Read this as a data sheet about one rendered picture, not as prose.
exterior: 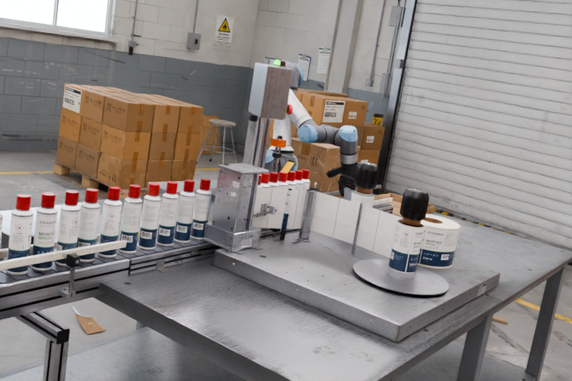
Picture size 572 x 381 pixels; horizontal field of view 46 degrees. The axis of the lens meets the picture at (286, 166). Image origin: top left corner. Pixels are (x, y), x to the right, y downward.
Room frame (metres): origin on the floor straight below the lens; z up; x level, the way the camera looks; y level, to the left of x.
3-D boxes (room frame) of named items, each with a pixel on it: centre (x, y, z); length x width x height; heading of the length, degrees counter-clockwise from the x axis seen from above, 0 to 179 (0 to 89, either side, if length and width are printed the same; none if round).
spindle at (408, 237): (2.06, -0.42, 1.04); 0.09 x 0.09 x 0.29
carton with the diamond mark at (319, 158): (3.30, -0.17, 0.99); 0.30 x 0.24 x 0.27; 144
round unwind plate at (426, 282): (2.06, -0.42, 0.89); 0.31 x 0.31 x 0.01
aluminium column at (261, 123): (2.60, 0.12, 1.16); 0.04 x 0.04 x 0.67; 55
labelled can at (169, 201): (2.03, 0.34, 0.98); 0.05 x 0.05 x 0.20
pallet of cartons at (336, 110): (7.00, -0.30, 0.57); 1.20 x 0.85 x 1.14; 138
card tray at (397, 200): (3.37, -0.60, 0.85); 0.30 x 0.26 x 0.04; 145
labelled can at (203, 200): (2.15, 0.25, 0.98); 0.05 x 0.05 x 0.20
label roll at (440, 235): (2.34, -0.55, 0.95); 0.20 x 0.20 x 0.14
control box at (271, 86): (2.51, 0.10, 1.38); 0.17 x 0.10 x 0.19; 20
